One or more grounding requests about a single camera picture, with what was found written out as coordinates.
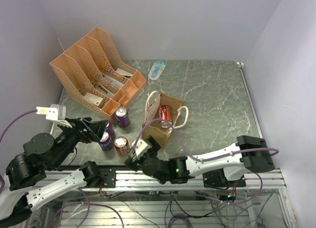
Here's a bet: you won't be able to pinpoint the white red box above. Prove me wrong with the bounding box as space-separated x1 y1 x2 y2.
83 92 105 108

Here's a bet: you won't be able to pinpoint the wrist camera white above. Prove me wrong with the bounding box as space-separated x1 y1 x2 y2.
135 139 151 159
36 104 72 128

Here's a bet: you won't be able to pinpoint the canvas bag brown printed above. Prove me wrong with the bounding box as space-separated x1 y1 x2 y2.
142 91 189 148

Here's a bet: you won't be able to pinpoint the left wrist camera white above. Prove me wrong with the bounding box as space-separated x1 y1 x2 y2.
36 104 72 128

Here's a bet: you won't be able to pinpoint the aluminium mounting rail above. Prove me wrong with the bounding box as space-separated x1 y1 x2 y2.
27 168 287 191

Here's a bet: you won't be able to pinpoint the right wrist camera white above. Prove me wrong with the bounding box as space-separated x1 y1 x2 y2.
135 139 151 159

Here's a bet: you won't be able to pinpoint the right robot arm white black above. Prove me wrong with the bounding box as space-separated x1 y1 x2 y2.
124 135 278 188

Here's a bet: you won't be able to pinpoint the blue white blister pack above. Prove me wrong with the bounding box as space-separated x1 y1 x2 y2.
148 61 166 80

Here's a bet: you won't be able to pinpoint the red soda can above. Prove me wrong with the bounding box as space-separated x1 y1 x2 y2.
158 105 172 128
114 136 130 156

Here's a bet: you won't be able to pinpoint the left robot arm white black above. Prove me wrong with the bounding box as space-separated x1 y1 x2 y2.
0 117 107 228

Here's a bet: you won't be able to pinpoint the purple soda can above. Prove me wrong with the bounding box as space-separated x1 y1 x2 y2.
104 119 115 137
115 107 130 127
99 131 114 151

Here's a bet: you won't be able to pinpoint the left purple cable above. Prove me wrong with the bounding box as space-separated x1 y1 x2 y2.
0 109 124 228

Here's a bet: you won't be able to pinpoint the white box in organizer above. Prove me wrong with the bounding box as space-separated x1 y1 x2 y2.
116 68 133 78

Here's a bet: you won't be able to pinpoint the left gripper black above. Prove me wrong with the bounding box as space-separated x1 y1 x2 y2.
50 115 108 168

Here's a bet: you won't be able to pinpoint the orange plastic file organizer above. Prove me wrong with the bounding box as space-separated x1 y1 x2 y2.
50 28 146 122

